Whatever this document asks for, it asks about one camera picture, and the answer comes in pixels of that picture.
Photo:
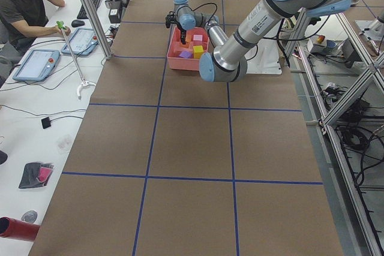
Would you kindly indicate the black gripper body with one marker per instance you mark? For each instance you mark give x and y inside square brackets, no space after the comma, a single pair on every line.
[182,32]

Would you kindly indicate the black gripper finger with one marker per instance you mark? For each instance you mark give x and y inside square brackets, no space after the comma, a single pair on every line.
[183,35]

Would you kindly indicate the orange foam block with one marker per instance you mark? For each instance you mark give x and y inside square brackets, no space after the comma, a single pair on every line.
[187,46]

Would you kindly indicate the light pink foam block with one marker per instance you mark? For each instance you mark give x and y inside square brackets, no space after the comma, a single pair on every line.
[197,37]

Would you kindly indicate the purple foam block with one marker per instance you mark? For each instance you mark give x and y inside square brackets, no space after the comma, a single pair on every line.
[186,55]

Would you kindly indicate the yellow foam block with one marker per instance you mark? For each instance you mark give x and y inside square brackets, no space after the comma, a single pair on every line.
[198,51]

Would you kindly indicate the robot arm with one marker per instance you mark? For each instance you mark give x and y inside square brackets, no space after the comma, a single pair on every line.
[227,62]

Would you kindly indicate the pink plastic bin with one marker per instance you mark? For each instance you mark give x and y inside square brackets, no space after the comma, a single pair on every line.
[174,50]

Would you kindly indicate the person hand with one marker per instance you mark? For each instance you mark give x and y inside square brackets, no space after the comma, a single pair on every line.
[66,30]

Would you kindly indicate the far teach pendant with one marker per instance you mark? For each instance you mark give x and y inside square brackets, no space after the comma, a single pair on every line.
[83,41]

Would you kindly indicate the teach pendant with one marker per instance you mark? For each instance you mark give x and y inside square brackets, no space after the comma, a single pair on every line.
[37,65]
[83,41]

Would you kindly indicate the black computer mouse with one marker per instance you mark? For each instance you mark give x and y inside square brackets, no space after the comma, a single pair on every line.
[77,23]

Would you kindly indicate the near teach pendant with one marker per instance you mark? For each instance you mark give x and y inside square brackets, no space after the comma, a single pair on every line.
[37,65]

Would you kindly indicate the seated person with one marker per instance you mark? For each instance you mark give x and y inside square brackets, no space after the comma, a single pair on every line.
[25,20]

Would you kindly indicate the small black square pad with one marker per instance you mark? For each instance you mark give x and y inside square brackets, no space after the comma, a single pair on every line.
[46,122]

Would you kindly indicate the grey pink cloth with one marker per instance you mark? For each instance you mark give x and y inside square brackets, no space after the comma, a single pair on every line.
[36,175]

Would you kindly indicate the red cylinder tube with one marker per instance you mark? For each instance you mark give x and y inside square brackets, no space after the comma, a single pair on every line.
[19,230]

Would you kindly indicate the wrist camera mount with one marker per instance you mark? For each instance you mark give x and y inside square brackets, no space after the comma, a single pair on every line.
[170,19]

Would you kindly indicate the aluminium frame post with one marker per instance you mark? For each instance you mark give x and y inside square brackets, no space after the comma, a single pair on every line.
[97,27]

